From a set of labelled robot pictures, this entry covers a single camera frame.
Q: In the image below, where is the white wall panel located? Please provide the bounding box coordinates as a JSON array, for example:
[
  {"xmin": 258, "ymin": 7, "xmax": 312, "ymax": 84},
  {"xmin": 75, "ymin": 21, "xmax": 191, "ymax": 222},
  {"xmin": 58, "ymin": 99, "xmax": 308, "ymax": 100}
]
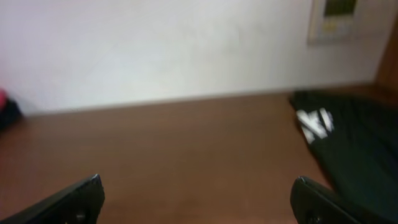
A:
[{"xmin": 307, "ymin": 0, "xmax": 359, "ymax": 45}]

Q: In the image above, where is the dark green t-shirt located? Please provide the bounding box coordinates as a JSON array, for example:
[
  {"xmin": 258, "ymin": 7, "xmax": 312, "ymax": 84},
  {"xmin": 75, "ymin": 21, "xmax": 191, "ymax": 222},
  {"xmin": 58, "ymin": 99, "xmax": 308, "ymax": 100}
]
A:
[{"xmin": 290, "ymin": 91, "xmax": 397, "ymax": 222}]

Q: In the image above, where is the red folded shirt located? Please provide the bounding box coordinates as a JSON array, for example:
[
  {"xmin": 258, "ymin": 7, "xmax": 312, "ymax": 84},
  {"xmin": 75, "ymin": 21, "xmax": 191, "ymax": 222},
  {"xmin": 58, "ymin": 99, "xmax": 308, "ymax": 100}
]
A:
[{"xmin": 0, "ymin": 88, "xmax": 7, "ymax": 111}]

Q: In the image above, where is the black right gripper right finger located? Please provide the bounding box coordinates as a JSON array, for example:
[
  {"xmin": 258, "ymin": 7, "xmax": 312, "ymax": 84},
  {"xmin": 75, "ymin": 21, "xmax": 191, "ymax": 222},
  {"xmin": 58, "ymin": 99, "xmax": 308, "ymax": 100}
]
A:
[{"xmin": 290, "ymin": 176, "xmax": 396, "ymax": 224}]

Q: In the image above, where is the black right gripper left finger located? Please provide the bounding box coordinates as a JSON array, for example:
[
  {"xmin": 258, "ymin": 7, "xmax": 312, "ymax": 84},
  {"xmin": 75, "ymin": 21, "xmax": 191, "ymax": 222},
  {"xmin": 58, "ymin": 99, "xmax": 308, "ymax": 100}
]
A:
[{"xmin": 1, "ymin": 174, "xmax": 105, "ymax": 224}]

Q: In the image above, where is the navy folded shirt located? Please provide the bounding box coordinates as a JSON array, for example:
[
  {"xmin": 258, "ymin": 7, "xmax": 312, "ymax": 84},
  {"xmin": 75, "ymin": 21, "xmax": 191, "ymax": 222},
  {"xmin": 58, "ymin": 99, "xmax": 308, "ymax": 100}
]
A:
[{"xmin": 1, "ymin": 98, "xmax": 23, "ymax": 131}]

